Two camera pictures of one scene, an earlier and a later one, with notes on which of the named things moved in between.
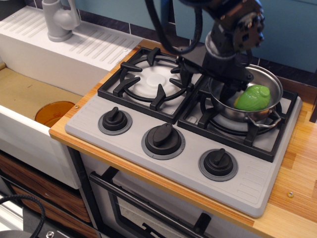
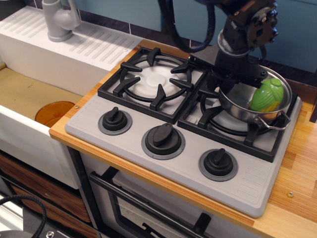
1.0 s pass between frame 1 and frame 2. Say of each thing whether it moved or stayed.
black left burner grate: stayed
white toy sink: stayed
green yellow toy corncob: moved
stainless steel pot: moved
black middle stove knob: stayed
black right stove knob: stayed
